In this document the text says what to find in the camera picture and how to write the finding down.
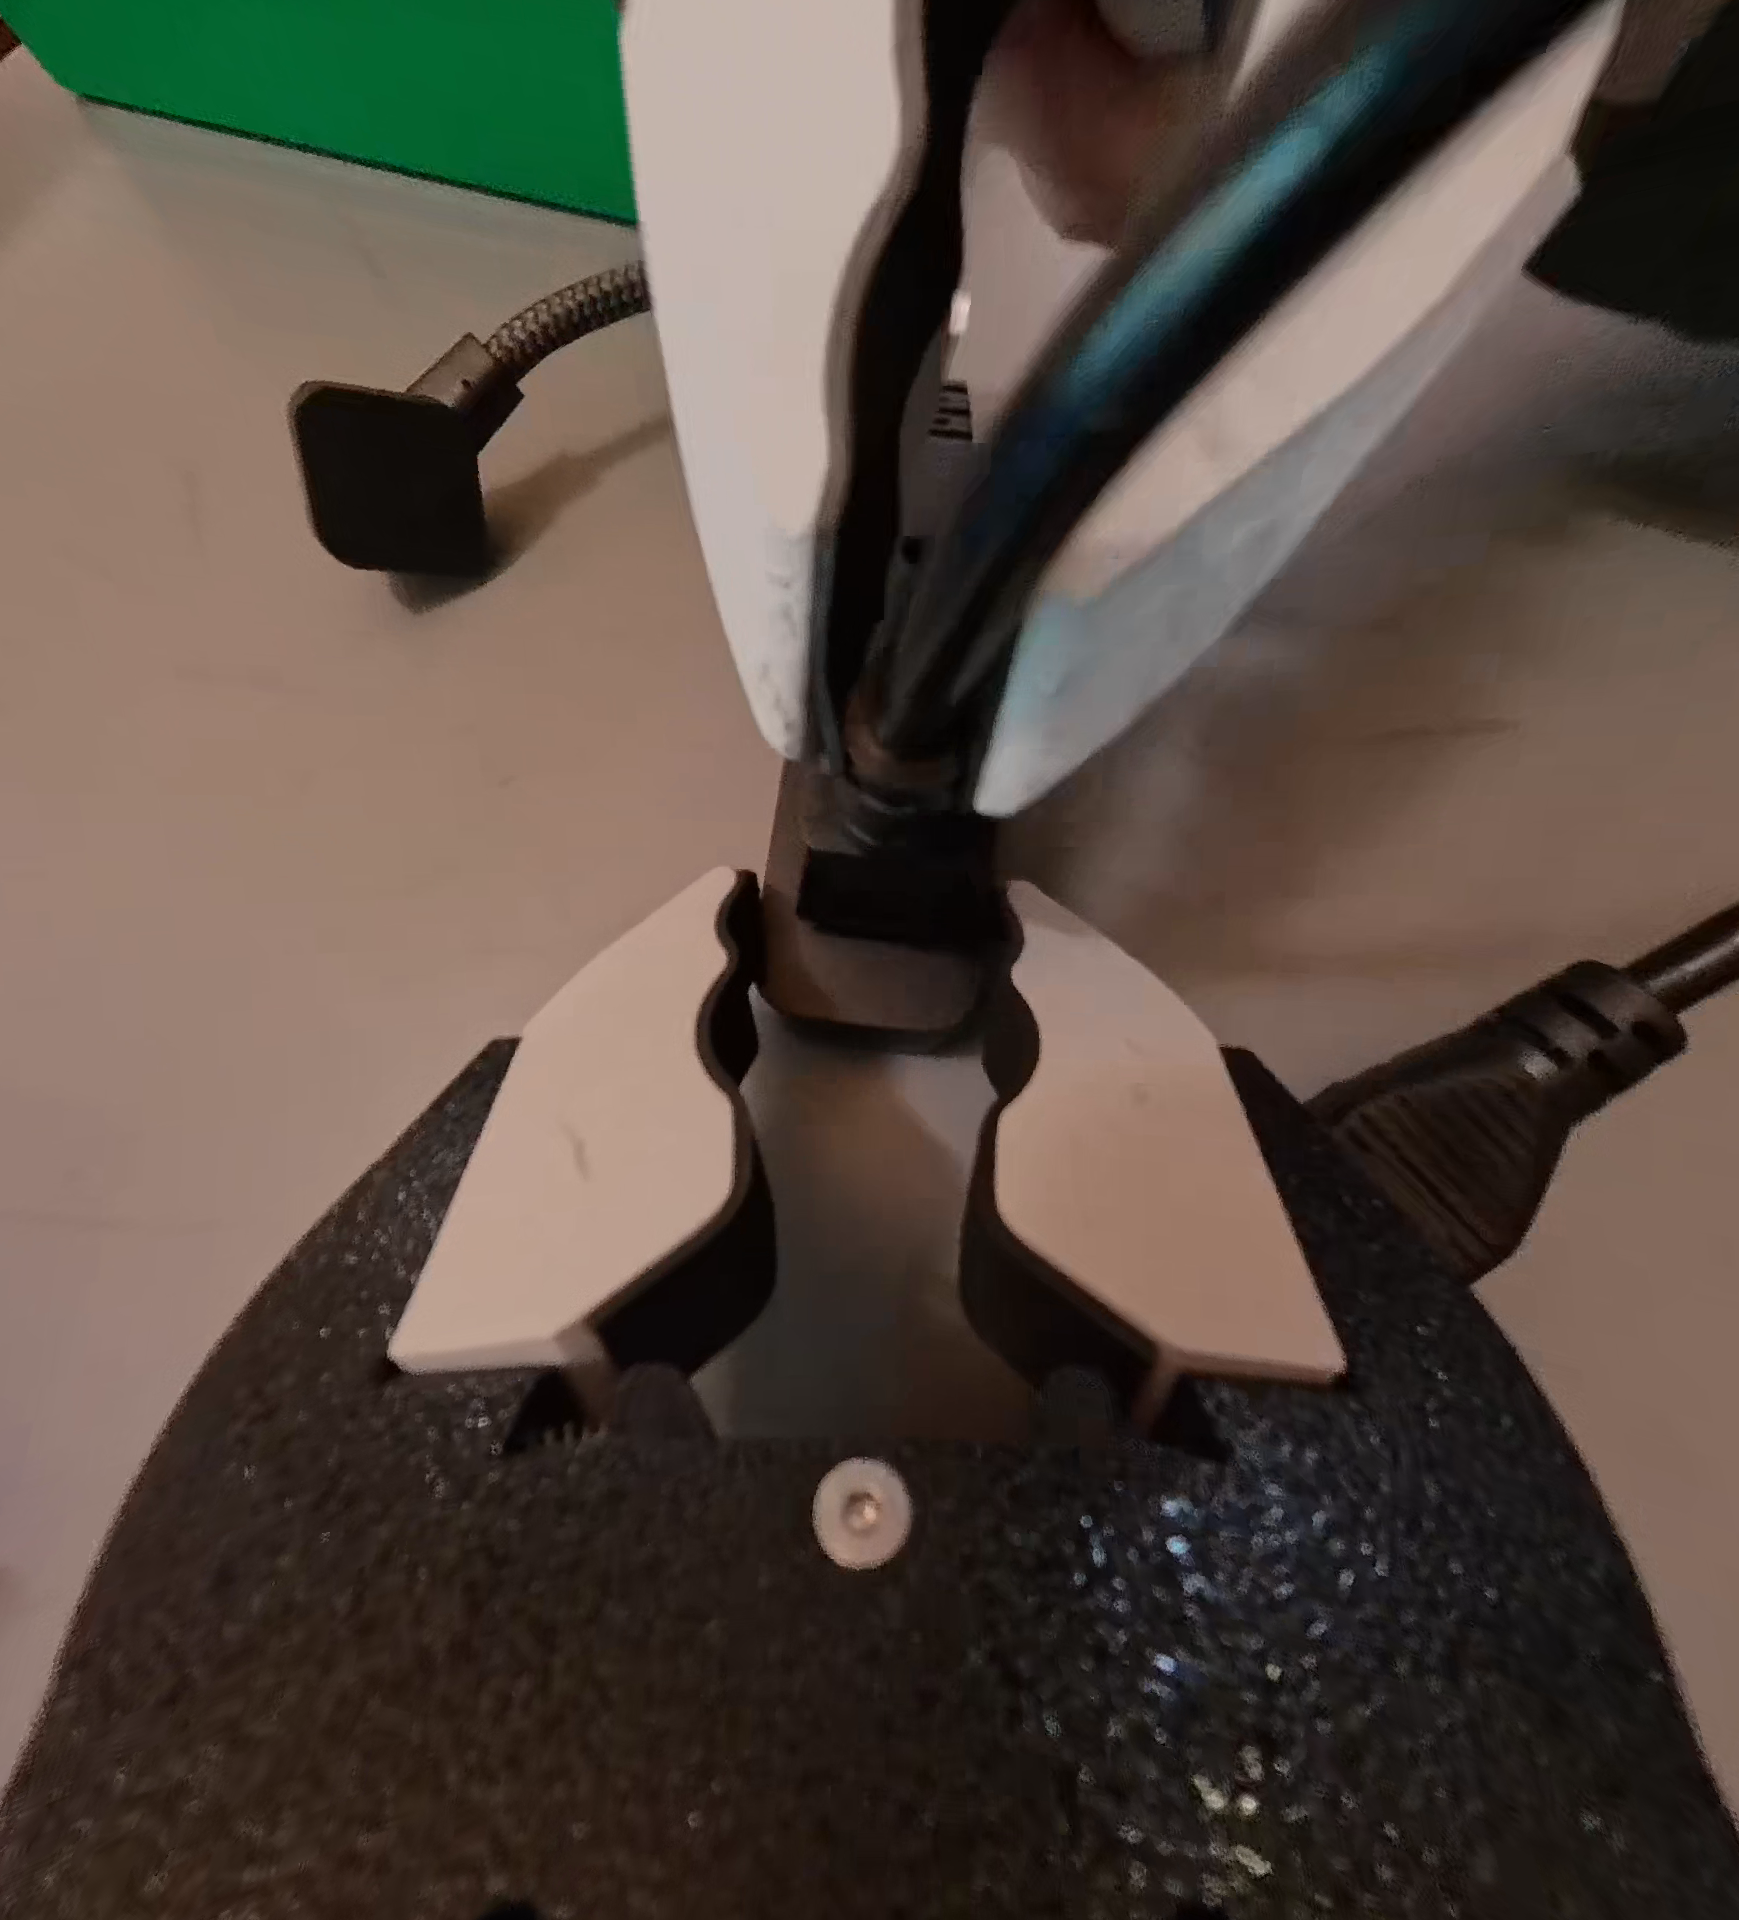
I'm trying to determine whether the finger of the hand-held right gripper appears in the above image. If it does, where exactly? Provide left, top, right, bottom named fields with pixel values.
left=974, top=0, right=1625, bottom=821
left=624, top=0, right=934, bottom=759

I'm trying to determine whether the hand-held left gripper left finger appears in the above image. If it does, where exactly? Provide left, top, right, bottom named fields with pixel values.
left=387, top=869, right=782, bottom=1409

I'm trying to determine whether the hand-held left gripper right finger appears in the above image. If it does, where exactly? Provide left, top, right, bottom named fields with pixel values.
left=964, top=882, right=1351, bottom=1432

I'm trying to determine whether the black power cord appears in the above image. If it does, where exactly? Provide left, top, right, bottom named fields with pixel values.
left=831, top=0, right=1739, bottom=1289

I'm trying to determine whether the dark grey power strip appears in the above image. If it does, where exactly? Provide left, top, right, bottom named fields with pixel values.
left=753, top=761, right=1016, bottom=1054

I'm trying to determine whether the green plastic bin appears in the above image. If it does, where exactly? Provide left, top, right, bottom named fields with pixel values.
left=0, top=0, right=640, bottom=230

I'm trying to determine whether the person's right forearm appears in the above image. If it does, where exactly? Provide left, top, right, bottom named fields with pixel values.
left=1529, top=0, right=1739, bottom=355

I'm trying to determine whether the person's right hand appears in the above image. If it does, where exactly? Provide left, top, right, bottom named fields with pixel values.
left=977, top=0, right=1234, bottom=252

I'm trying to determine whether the black flat plug braided cable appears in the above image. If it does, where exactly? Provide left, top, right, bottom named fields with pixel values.
left=286, top=262, right=655, bottom=576

